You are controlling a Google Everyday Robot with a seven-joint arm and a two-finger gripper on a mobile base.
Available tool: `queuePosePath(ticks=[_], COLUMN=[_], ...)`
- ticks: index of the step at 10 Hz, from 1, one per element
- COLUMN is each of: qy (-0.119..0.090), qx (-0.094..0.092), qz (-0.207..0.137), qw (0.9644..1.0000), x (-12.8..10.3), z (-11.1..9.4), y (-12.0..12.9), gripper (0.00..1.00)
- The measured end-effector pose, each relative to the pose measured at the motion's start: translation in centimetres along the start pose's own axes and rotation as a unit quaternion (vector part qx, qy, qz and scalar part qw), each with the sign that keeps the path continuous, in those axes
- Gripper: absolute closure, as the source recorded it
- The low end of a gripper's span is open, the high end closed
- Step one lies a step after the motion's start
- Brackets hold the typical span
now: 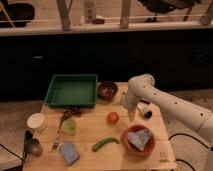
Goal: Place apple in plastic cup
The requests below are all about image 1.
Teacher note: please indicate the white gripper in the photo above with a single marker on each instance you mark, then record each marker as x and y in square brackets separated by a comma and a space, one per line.
[129, 101]

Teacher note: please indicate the red apple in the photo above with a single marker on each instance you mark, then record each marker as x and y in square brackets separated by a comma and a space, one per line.
[112, 118]

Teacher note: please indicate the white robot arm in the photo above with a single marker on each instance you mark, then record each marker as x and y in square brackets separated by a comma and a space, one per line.
[195, 117]

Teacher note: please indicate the white paper cup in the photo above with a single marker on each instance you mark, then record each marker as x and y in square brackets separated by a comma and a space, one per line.
[36, 122]

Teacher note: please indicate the black white small tool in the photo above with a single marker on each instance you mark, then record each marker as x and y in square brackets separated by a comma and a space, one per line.
[143, 107]

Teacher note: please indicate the grey crumpled cloth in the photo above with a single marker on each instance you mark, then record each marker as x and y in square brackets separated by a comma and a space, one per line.
[139, 138]

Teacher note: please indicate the dark brown bowl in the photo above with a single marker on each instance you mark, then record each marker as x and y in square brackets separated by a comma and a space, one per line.
[107, 90]

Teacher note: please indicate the dark grape bunch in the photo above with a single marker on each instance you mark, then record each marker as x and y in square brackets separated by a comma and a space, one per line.
[72, 111]

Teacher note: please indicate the green plastic tray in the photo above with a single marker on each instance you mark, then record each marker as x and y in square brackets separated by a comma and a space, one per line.
[78, 90]

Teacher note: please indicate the blue sponge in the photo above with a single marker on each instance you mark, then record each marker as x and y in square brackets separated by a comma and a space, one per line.
[69, 153]

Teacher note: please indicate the metal fork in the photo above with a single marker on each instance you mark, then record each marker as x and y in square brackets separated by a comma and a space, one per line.
[56, 140]

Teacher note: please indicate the black clamp at table edge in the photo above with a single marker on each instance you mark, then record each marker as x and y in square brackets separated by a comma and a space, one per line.
[27, 136]

